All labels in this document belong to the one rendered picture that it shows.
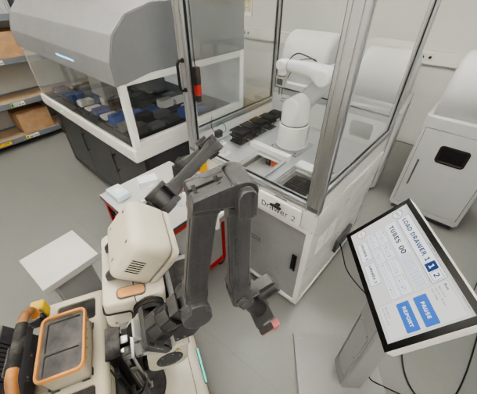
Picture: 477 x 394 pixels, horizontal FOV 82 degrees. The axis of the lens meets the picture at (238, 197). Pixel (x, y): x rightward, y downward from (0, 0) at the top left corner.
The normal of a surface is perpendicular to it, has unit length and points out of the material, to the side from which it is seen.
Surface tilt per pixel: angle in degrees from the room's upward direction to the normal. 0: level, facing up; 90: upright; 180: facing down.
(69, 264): 0
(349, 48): 90
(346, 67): 90
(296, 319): 0
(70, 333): 0
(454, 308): 50
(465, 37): 90
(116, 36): 90
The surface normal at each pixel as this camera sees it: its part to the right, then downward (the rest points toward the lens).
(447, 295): -0.76, -0.53
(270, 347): 0.00, -0.77
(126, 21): 0.74, 0.43
